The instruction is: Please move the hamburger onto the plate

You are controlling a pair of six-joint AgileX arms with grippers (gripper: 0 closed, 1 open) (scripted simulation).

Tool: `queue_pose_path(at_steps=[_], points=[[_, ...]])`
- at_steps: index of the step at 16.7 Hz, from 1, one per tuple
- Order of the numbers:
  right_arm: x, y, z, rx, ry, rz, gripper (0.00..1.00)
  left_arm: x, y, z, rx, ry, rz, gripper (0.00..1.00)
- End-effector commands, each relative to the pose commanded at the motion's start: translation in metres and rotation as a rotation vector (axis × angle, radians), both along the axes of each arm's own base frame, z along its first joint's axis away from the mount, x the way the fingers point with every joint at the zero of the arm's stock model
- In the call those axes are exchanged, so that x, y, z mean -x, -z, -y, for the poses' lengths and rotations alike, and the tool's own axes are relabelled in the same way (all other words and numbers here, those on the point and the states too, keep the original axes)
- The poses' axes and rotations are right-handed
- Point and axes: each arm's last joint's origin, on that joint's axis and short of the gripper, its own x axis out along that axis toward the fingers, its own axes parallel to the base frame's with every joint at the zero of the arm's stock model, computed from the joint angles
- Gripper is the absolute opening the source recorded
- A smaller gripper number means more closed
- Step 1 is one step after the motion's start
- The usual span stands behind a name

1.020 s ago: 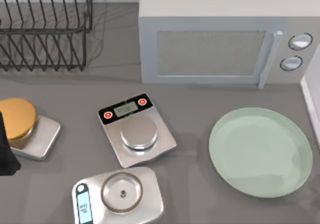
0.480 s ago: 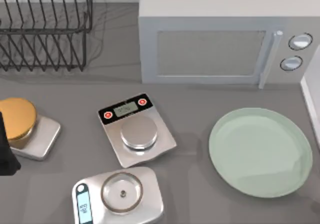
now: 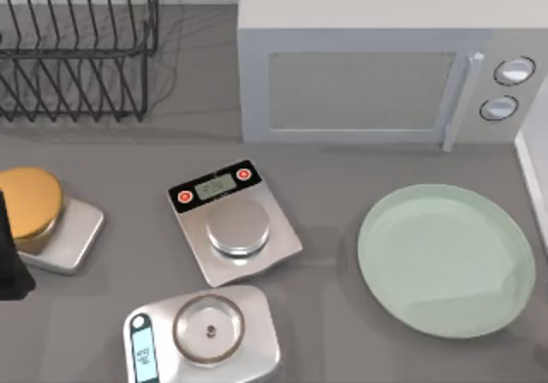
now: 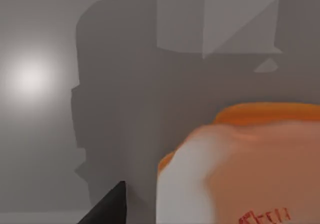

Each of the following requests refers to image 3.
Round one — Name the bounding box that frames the silver scale with black panel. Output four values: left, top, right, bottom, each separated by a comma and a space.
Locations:
167, 158, 304, 289

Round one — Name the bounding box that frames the pale microwave oven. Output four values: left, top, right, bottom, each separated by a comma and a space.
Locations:
237, 0, 548, 153

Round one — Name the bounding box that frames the silver scale with blue display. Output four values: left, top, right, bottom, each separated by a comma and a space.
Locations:
122, 284, 283, 383

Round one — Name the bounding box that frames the pale green plate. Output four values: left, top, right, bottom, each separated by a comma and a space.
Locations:
356, 183, 537, 340

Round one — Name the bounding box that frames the silver scale with gold pan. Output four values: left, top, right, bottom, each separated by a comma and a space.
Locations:
0, 167, 105, 277

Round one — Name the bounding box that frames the microwave knob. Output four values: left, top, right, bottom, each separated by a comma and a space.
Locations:
492, 56, 537, 87
479, 94, 521, 123

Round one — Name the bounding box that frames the microwave door handle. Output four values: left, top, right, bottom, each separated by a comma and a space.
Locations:
442, 51, 486, 153

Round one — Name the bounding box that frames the black wire dish rack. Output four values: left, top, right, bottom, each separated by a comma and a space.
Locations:
0, 0, 163, 123

